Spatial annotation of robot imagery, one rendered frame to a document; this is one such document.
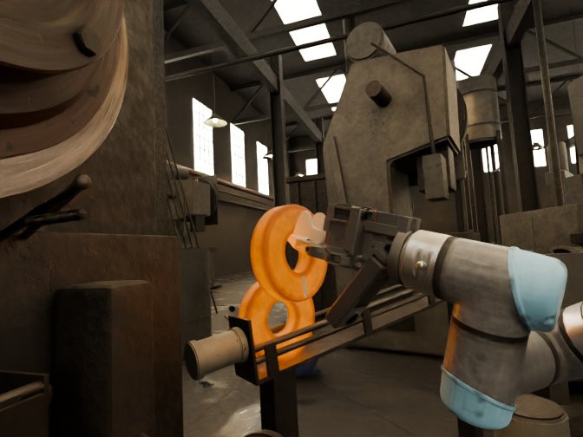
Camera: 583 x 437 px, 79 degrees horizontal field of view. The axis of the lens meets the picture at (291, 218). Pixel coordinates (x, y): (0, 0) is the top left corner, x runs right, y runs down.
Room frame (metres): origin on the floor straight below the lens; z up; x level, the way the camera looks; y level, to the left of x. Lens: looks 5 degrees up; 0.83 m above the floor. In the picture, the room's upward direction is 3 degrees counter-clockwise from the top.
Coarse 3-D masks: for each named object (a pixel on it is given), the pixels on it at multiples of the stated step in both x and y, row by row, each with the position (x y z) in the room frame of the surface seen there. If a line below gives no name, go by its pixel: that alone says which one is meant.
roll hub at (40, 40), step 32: (0, 0) 0.25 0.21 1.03; (32, 0) 0.27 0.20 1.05; (64, 0) 0.30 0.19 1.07; (96, 0) 0.32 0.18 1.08; (0, 32) 0.24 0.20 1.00; (32, 32) 0.26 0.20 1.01; (64, 32) 0.29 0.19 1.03; (96, 32) 0.32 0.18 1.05; (0, 64) 0.24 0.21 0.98; (32, 64) 0.26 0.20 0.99; (64, 64) 0.29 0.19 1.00
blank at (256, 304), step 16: (256, 288) 0.64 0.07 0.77; (240, 304) 0.64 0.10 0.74; (256, 304) 0.63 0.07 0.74; (272, 304) 0.65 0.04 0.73; (288, 304) 0.69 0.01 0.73; (304, 304) 0.69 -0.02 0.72; (256, 320) 0.63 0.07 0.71; (288, 320) 0.70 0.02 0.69; (304, 320) 0.69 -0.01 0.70; (256, 336) 0.63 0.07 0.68; (272, 336) 0.65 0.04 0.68; (304, 336) 0.69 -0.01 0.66; (288, 352) 0.67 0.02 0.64
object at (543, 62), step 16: (496, 0) 5.47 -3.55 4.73; (512, 0) 5.45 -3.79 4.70; (416, 16) 5.86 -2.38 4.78; (432, 16) 5.79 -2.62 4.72; (288, 48) 6.59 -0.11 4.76; (304, 48) 6.52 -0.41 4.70; (544, 48) 5.29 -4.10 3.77; (224, 64) 7.03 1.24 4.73; (544, 64) 5.30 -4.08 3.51; (544, 80) 5.31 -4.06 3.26; (544, 96) 5.34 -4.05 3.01; (560, 176) 5.30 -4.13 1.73; (224, 192) 12.23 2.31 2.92; (256, 192) 14.25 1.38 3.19; (560, 192) 5.29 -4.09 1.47; (256, 208) 15.26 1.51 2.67
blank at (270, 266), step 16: (272, 208) 0.56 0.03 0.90; (288, 208) 0.55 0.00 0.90; (304, 208) 0.58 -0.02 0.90; (272, 224) 0.52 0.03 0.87; (288, 224) 0.55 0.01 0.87; (256, 240) 0.52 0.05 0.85; (272, 240) 0.52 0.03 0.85; (256, 256) 0.52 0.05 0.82; (272, 256) 0.52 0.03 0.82; (304, 256) 0.60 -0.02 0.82; (256, 272) 0.53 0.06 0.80; (272, 272) 0.52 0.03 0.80; (288, 272) 0.54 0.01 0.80; (304, 272) 0.57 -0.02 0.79; (320, 272) 0.60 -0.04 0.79; (272, 288) 0.52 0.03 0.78; (288, 288) 0.54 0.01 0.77; (304, 288) 0.57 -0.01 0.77
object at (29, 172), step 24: (120, 48) 0.46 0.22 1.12; (120, 72) 0.46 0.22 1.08; (120, 96) 0.46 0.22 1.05; (96, 120) 0.42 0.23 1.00; (72, 144) 0.39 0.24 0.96; (96, 144) 0.42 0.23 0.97; (0, 168) 0.32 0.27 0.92; (24, 168) 0.34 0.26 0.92; (48, 168) 0.36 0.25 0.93; (72, 168) 0.39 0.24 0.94; (0, 192) 0.32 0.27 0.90
